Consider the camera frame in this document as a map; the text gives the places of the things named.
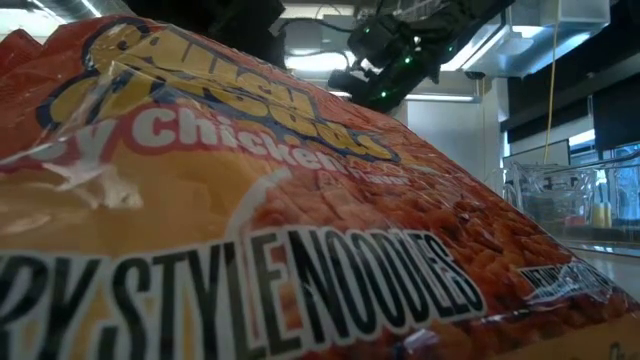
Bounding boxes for black wall screen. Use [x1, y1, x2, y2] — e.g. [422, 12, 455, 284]
[591, 74, 640, 152]

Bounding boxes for yellow extension cord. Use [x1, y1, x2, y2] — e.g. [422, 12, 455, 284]
[542, 19, 560, 164]

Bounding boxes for large silver ceiling duct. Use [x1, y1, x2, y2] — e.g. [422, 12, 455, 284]
[459, 0, 612, 80]

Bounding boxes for grey rectangular ceiling duct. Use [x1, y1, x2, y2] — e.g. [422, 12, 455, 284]
[279, 13, 357, 51]

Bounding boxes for ceiling strip light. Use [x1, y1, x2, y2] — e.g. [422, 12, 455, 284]
[327, 89, 477, 104]

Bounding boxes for clear plastic bin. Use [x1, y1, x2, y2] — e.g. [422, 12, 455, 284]
[509, 149, 640, 259]
[487, 164, 526, 201]

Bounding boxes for orange stir fry noodle packet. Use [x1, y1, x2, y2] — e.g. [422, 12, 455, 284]
[0, 14, 640, 360]
[0, 28, 45, 76]

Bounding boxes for white partition board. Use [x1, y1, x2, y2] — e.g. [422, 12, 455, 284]
[501, 138, 572, 174]

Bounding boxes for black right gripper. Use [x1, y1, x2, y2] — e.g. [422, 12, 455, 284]
[327, 13, 451, 114]

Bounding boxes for round silver ceiling duct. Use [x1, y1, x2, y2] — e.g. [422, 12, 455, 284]
[29, 0, 121, 21]

